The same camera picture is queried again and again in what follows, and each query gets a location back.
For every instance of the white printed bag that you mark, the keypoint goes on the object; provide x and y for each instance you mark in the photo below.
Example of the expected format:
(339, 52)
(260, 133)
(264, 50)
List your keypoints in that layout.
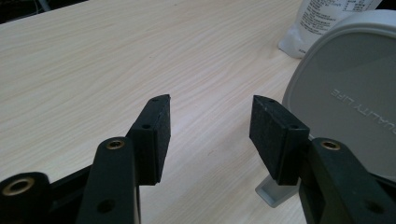
(311, 25)

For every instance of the grey stand leg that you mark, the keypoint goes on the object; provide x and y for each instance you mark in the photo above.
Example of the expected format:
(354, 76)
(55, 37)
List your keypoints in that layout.
(44, 4)

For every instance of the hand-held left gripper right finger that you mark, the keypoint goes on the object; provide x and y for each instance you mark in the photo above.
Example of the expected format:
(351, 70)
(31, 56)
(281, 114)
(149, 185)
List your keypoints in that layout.
(277, 143)

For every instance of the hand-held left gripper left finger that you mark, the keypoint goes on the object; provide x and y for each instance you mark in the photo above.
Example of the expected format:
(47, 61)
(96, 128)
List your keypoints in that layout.
(152, 143)

